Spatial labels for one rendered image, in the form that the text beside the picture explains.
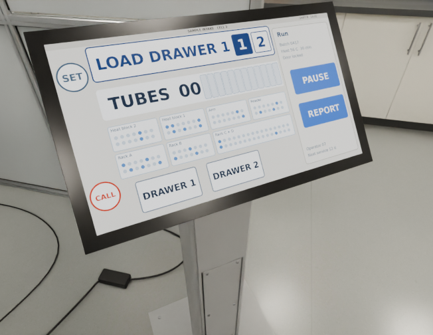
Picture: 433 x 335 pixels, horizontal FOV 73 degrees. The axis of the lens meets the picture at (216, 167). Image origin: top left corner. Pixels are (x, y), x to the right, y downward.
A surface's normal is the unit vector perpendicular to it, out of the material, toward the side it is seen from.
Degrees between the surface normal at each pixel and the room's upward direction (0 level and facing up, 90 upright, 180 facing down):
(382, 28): 90
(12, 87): 90
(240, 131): 50
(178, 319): 5
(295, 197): 0
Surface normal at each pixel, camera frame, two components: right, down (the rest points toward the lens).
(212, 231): 0.40, 0.58
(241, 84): 0.30, -0.06
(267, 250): 0.00, -0.77
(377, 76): -0.24, 0.61
